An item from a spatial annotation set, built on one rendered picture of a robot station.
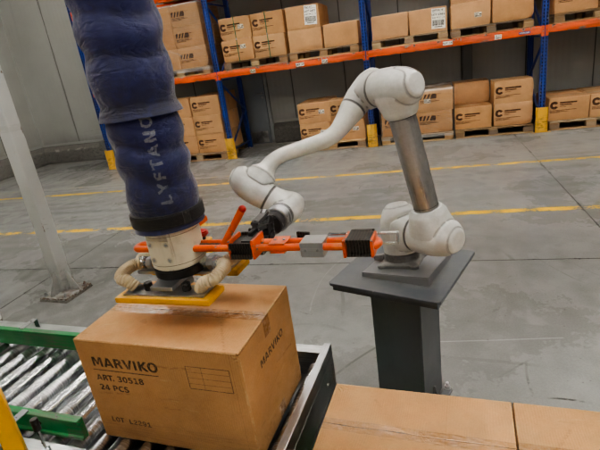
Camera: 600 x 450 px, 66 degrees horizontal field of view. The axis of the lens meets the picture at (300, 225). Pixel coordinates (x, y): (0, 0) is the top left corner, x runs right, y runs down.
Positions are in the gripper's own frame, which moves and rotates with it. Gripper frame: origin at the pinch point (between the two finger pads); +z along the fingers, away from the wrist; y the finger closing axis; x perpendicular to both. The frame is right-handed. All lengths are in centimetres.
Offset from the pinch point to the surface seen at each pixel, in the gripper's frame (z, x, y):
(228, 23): -692, 329, -123
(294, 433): 12, -9, 59
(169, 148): 4.0, 18.1, -31.3
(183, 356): 20.4, 18.1, 27.1
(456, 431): -3, -57, 65
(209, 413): 20, 14, 48
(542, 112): -715, -176, 83
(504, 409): -15, -72, 65
